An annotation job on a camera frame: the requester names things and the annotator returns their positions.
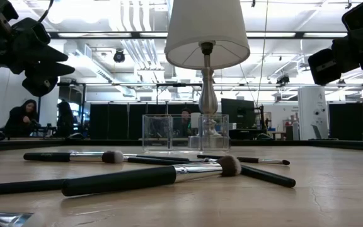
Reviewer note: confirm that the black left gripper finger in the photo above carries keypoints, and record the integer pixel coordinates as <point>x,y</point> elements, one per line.
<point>49,55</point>
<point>49,70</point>

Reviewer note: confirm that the large rounded makeup brush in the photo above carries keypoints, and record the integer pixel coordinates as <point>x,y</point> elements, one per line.
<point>49,156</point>

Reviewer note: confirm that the clear acrylic brush organizer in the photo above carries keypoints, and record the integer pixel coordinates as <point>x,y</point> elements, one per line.
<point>156,138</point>

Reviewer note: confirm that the large tapered powder makeup brush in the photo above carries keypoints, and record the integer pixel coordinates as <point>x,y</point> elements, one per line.
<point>121,179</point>

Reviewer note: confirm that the person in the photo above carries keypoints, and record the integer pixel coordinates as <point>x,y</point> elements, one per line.
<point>184,121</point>
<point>64,121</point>
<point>20,121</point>

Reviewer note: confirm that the black ceiling spotlight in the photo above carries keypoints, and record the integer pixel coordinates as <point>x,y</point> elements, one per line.
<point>283,79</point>
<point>119,56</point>

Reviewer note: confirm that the black room divider panel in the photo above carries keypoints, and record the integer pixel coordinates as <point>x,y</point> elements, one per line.
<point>345,121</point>
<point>112,121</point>

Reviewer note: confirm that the black computer monitor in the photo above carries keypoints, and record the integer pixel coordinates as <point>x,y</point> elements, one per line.
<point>236,113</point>

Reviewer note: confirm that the table lamp white shade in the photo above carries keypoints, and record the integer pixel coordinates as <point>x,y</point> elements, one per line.
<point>206,31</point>

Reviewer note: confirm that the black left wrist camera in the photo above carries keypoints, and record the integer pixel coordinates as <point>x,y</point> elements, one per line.
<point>39,86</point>

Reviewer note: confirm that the black overhead frame beam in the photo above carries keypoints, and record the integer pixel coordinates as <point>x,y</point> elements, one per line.
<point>135,35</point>
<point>121,84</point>

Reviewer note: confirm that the black aluminium table frame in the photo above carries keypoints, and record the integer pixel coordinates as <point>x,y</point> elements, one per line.
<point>326,144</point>

